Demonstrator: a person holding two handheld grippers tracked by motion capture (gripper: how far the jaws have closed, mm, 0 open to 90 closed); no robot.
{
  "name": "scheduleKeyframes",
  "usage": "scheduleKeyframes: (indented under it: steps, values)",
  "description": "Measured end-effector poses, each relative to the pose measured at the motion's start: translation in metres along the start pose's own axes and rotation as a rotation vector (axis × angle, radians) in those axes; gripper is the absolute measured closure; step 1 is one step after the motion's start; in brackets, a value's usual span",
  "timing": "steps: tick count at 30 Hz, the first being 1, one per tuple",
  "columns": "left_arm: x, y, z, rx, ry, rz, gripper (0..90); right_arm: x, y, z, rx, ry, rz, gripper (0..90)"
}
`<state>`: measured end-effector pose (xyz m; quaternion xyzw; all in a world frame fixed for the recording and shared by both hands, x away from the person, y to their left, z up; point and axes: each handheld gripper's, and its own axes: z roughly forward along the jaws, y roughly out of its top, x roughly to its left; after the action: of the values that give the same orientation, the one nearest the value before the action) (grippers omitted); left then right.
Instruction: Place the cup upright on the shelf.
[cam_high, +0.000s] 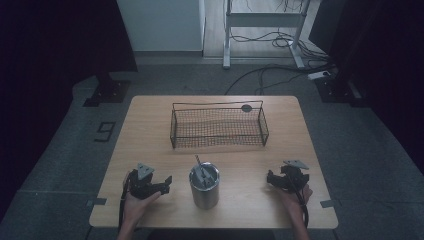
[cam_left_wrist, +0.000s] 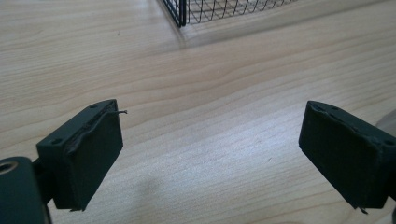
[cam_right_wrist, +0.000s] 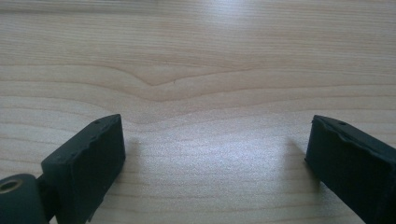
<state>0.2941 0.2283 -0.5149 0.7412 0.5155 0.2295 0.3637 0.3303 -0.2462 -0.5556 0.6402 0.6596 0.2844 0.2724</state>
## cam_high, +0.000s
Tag person's right hand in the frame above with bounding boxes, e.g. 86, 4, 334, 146
277, 184, 314, 215

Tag white cabinet panel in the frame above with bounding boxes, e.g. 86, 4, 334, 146
115, 0, 207, 53

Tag black wire mesh basket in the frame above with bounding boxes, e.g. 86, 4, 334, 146
169, 100, 270, 150

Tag black stand base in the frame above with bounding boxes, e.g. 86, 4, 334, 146
314, 75, 368, 108
82, 73, 132, 108

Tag dark curtain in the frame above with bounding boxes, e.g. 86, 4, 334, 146
0, 0, 139, 221
308, 0, 424, 174

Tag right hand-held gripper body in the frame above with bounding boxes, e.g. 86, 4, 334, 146
278, 159, 311, 195

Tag stainless steel cup with lid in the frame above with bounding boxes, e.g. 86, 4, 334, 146
188, 161, 221, 211

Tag person's left hand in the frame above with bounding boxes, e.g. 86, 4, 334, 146
122, 191, 163, 226

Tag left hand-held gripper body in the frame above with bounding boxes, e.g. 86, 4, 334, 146
128, 162, 165, 201

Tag white metal desk frame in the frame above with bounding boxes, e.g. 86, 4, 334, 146
222, 0, 312, 70

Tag white power strip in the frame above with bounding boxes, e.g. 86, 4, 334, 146
306, 70, 332, 81

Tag left hand-held gripper cable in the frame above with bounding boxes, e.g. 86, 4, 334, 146
117, 178, 132, 232

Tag right hand-held gripper cable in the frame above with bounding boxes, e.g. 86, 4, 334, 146
297, 186, 310, 230

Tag person's lap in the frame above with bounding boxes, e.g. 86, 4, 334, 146
146, 228, 276, 240

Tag hand-held gripper cable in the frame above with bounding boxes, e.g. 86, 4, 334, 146
297, 186, 310, 230
117, 178, 132, 232

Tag black floor cables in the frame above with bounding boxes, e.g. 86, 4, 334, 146
224, 29, 338, 97

